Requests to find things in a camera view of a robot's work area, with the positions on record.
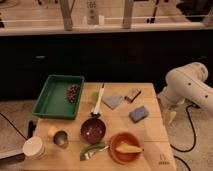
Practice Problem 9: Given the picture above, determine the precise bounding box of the black cable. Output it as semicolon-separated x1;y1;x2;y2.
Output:
170;103;201;171
0;112;28;140

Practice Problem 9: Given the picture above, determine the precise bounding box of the purple bowl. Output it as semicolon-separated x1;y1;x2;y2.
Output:
80;118;106;144

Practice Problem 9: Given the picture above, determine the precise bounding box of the blue sponge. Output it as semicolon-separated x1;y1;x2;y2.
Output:
129;106;149;123

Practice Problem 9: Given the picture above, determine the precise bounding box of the black cable right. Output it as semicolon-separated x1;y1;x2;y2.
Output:
170;103;201;171

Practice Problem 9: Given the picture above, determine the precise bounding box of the yellow banana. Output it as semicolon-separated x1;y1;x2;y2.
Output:
116;144;142;154

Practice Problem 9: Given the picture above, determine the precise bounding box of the silver fork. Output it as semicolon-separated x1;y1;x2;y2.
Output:
84;146;109;160

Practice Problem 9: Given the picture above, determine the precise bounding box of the white paper cup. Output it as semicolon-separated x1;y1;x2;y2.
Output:
22;136;45;158

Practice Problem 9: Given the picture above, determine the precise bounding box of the green plastic tray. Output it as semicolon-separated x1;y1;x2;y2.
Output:
33;75;84;120

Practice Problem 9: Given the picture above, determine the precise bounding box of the orange bowl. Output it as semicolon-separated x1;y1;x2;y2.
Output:
109;132;142;165

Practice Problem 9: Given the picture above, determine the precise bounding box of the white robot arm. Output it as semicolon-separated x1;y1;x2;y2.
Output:
157;62;213;125

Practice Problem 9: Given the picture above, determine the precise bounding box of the black cable left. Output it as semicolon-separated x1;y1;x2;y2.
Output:
0;112;28;140

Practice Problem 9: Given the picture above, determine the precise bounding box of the red grape bunch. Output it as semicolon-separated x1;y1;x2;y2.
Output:
67;84;78;103

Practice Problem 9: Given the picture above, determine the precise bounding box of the brown black small box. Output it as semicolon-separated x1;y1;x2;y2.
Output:
124;88;141;103

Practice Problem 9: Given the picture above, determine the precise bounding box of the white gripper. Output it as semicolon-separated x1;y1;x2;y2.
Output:
161;98;176;125

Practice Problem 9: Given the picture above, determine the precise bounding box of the green pepper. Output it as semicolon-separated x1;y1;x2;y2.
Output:
80;142;107;161

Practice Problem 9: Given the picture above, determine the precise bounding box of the blue grey cloth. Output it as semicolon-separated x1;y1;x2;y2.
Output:
102;96;123;110

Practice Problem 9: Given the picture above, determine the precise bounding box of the metal cup yellow handle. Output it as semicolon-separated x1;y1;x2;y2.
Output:
47;126;68;148

